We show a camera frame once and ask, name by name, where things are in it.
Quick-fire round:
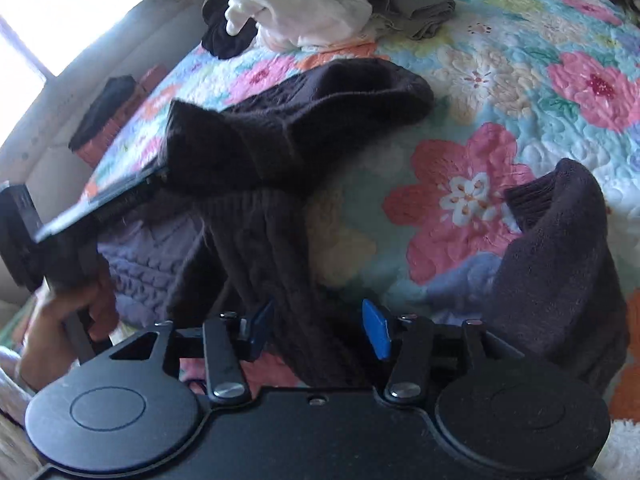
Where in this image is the white garment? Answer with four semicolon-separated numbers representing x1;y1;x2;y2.
225;0;373;51

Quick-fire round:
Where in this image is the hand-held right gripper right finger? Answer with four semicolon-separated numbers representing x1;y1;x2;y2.
362;299;501;405

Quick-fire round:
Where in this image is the floral quilt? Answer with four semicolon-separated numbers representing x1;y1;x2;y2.
75;0;640;426

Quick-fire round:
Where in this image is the dark purple knit sweater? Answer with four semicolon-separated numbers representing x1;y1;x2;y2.
97;57;631;391

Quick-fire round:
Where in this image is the white fluffy rug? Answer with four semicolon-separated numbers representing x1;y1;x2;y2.
595;417;640;480

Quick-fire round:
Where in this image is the window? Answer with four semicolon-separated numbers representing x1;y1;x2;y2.
0;0;166;151

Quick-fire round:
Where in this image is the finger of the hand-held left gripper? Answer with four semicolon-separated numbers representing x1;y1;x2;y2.
35;167;171;243

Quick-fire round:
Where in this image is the grey folded garment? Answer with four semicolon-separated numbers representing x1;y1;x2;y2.
345;0;457;41

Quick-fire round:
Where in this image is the black crumpled garment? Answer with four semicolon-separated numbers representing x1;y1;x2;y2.
200;0;261;58

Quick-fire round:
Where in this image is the person's left hand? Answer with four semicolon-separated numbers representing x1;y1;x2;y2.
20;265;121;391

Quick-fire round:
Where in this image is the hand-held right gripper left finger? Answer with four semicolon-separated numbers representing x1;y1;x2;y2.
107;300;275;406

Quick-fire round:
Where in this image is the black folded cloth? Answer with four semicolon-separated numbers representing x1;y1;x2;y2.
69;76;138;151

